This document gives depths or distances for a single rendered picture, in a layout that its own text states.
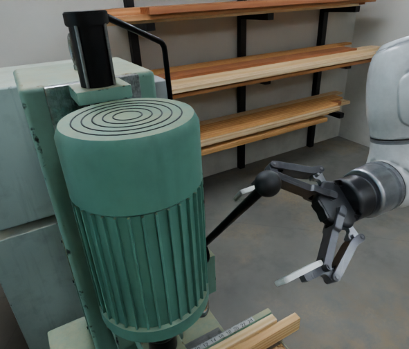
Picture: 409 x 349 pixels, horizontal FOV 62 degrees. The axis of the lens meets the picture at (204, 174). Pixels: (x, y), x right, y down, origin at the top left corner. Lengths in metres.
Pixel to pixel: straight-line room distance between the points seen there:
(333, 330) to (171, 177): 1.83
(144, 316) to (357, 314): 1.84
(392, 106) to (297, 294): 1.75
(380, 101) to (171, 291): 0.45
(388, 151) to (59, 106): 0.55
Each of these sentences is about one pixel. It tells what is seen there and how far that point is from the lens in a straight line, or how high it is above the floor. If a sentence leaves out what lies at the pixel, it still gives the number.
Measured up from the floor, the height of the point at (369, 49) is 1.11.
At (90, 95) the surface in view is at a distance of 0.52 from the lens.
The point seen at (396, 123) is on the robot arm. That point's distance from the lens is 0.65.
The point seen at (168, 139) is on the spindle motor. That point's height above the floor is 1.50.
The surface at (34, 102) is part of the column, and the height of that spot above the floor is 1.50.
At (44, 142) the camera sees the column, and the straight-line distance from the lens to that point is 0.61.
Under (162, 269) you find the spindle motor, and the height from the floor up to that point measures 1.33.
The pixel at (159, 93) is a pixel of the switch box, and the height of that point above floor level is 1.45.
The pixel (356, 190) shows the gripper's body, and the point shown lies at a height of 1.35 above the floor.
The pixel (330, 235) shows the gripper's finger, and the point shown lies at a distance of 0.55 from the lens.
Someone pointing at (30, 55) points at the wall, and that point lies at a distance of 2.71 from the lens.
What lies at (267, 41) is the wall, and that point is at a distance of 3.50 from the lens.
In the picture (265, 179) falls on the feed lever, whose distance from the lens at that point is 0.43.
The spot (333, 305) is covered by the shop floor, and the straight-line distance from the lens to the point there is 2.25.
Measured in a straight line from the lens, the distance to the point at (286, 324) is 0.89.
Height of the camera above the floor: 1.63
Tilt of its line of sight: 28 degrees down
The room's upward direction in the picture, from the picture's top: 3 degrees counter-clockwise
